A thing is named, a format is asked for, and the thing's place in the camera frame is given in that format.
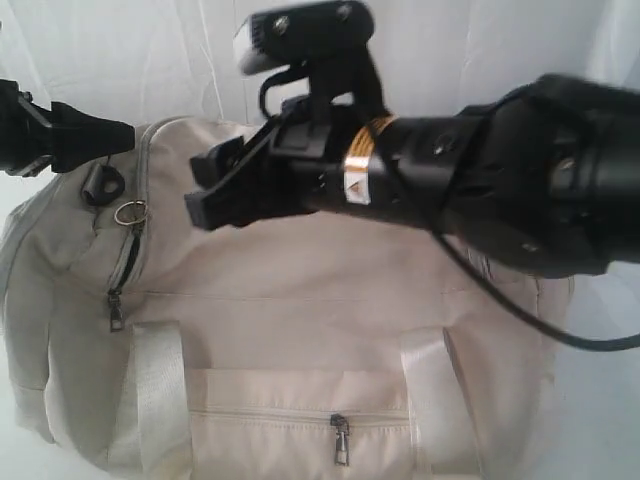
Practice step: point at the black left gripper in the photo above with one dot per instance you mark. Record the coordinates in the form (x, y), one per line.
(76, 138)

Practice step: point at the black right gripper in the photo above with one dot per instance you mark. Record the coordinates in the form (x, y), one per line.
(299, 172)

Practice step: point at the beige duffel bag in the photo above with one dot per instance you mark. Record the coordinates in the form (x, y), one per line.
(316, 347)

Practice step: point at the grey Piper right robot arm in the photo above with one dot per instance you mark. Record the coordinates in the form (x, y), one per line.
(544, 180)

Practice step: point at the white backdrop curtain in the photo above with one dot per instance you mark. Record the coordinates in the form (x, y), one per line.
(144, 59)

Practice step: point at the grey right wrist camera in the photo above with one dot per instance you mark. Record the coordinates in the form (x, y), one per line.
(289, 35)

